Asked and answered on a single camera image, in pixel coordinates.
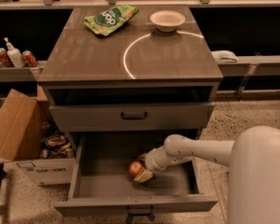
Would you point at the white pump bottle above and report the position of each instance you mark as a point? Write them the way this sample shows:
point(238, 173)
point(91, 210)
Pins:
point(14, 55)

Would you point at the folded white cloth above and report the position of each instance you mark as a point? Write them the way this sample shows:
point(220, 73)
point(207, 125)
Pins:
point(224, 56)

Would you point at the red soda can left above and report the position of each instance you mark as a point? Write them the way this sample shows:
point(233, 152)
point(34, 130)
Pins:
point(4, 59)

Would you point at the red soda can right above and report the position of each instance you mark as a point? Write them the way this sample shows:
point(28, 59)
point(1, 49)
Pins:
point(29, 58)

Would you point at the closed drawer with black handle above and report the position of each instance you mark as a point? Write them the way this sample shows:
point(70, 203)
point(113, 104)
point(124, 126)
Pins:
point(138, 117)

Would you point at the red apple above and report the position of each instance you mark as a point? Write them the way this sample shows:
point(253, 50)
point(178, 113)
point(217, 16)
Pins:
point(135, 168)

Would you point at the shiny snack packets in box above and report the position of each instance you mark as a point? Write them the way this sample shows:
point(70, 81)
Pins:
point(56, 146)

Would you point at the white paper bowl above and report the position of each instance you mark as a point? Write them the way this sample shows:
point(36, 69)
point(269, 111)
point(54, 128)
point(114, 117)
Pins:
point(167, 20)

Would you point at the blue clamp under drawer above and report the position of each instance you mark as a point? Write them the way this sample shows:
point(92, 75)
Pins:
point(140, 216)

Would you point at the open bottom drawer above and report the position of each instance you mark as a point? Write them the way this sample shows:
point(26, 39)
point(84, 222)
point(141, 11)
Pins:
point(101, 183)

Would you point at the grey drawer cabinet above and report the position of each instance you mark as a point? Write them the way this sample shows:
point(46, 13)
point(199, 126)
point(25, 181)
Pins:
point(138, 64)

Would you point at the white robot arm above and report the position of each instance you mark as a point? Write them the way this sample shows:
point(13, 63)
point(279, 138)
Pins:
point(253, 159)

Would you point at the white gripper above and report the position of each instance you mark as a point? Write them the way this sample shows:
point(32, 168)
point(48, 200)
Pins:
point(152, 160)

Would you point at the red soda can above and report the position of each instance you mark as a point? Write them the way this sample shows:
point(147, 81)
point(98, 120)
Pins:
point(29, 58)
point(4, 59)

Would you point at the open cardboard box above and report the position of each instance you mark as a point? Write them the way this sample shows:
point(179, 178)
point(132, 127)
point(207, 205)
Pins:
point(22, 130)

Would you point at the green chip bag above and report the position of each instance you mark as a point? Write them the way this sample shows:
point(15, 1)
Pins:
point(108, 21)

